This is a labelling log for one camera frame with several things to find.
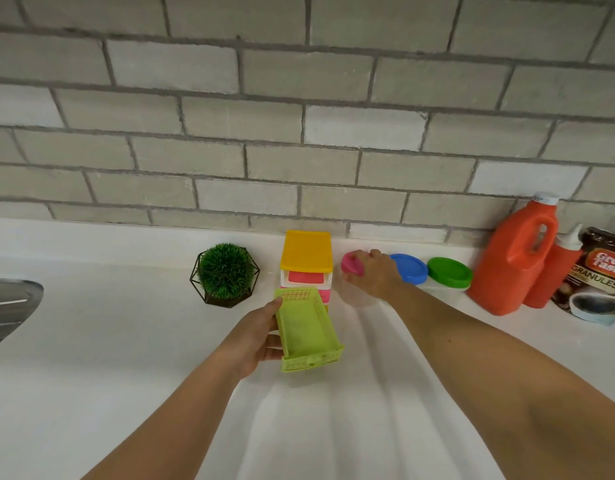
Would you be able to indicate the green round lid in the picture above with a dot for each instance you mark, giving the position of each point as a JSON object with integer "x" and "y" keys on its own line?
{"x": 450, "y": 272}

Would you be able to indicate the person's left hand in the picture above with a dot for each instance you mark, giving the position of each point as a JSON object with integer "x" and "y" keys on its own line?
{"x": 252, "y": 339}

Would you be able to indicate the clear plastic container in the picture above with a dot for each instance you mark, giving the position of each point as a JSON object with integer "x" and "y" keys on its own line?
{"x": 450, "y": 290}
{"x": 355, "y": 292}

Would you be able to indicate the grey metal object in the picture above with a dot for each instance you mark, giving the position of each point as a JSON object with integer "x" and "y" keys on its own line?
{"x": 10, "y": 307}

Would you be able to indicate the yellow mini drawer organizer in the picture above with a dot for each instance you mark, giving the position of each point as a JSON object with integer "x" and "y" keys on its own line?
{"x": 306, "y": 250}

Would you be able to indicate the green plastic basket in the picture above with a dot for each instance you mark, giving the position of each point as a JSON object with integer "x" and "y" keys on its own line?
{"x": 307, "y": 329}

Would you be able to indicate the person's right hand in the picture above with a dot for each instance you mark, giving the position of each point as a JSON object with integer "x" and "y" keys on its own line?
{"x": 380, "y": 274}

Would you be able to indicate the person's right forearm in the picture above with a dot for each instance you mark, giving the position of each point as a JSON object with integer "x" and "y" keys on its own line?
{"x": 512, "y": 384}

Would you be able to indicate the person's left forearm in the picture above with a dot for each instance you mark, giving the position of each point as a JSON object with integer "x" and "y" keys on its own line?
{"x": 172, "y": 424}

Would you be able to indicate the orange jug with white cap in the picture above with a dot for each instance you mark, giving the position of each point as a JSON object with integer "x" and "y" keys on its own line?
{"x": 512, "y": 259}

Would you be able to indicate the orange squeeze bottle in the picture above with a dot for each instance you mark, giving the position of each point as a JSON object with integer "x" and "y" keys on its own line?
{"x": 552, "y": 269}

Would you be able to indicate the pink plastic basket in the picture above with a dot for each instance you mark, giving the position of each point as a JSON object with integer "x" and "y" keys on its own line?
{"x": 307, "y": 277}

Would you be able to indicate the white countertop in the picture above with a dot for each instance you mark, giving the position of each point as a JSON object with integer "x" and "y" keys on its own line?
{"x": 112, "y": 354}

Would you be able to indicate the blue round lid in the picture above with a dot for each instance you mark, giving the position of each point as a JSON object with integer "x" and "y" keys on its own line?
{"x": 410, "y": 267}

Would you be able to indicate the brown coffee pouch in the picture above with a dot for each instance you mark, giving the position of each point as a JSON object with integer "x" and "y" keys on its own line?
{"x": 597, "y": 279}

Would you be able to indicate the green plant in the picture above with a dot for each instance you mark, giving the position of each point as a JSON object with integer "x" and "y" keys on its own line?
{"x": 226, "y": 272}

